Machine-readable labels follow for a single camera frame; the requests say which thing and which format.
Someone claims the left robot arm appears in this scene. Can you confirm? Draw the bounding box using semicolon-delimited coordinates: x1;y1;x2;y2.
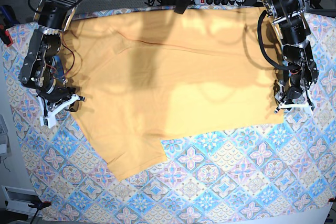
257;0;319;113

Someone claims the patterned tile tablecloth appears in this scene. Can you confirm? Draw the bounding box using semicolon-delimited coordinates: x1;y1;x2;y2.
1;14;335;223

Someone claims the yellow T-shirt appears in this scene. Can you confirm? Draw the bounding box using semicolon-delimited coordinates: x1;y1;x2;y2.
62;7;284;180

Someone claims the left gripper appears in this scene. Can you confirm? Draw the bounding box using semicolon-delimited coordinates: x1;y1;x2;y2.
274;74;314;114

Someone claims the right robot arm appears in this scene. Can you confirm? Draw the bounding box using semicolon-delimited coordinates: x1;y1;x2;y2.
18;0;85;128

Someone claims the orange black clamp bottom left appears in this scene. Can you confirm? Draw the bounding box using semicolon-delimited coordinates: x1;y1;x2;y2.
28;200;51;210

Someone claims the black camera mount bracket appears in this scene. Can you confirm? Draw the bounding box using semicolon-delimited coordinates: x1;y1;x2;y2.
174;0;192;14

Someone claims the white floor rail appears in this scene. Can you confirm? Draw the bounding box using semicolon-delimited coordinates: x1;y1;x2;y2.
1;185;39;216

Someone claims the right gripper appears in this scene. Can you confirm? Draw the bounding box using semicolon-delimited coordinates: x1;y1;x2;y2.
35;81;86;129

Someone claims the white power strip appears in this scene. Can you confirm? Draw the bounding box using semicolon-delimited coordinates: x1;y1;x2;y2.
194;0;244;7

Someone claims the red black clamp left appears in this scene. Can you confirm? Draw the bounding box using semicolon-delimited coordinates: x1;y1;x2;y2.
0;24;13;47

